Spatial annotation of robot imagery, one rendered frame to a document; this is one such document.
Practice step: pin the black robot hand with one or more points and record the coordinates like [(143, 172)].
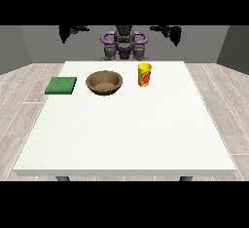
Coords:
[(174, 33), (65, 32)]

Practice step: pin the yellow cup with melon print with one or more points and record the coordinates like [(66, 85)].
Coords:
[(144, 75)]

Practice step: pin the green square pad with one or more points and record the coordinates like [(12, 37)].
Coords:
[(60, 85)]

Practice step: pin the brown wooden bowl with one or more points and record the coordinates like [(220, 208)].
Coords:
[(104, 82)]

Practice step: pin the grey robot trunk purple rings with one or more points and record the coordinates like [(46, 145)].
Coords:
[(124, 45)]

